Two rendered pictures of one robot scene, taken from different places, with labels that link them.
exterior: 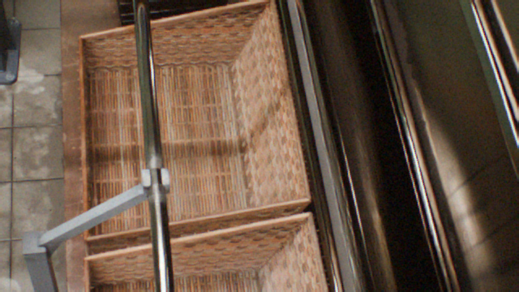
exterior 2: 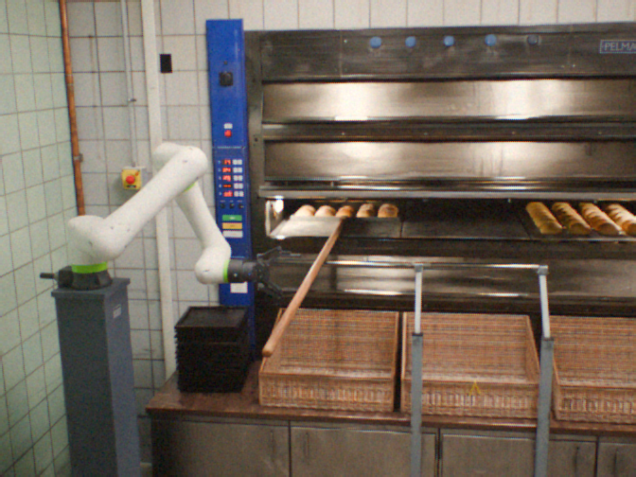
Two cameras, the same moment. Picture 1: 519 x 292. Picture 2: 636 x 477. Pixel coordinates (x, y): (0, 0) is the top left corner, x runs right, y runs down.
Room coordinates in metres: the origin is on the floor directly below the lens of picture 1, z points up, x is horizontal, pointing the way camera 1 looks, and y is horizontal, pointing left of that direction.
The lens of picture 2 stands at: (-0.11, 2.99, 1.96)
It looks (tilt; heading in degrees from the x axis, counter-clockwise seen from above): 13 degrees down; 293
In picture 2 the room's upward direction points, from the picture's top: 1 degrees counter-clockwise
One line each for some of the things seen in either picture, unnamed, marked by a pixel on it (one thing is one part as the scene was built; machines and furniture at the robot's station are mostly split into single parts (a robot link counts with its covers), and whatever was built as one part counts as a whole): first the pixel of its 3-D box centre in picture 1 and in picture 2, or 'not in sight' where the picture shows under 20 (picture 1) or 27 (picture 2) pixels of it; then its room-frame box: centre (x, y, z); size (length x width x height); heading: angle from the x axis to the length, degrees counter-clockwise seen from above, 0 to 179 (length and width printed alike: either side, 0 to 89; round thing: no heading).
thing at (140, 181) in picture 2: not in sight; (133, 178); (2.00, 0.12, 1.46); 0.10 x 0.07 x 0.10; 14
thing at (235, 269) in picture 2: not in sight; (238, 271); (1.26, 0.52, 1.19); 0.12 x 0.06 x 0.09; 104
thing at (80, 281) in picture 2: not in sight; (76, 275); (1.71, 0.89, 1.23); 0.26 x 0.15 x 0.06; 11
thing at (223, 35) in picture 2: not in sight; (274, 219); (1.81, -0.94, 1.07); 1.93 x 0.16 x 2.15; 104
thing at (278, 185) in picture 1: (184, 128); (332, 356); (1.04, 0.10, 0.72); 0.56 x 0.49 x 0.28; 14
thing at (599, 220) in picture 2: not in sight; (582, 216); (0.11, -0.87, 1.21); 0.61 x 0.48 x 0.06; 104
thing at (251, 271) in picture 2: not in sight; (256, 272); (1.19, 0.50, 1.19); 0.09 x 0.07 x 0.08; 14
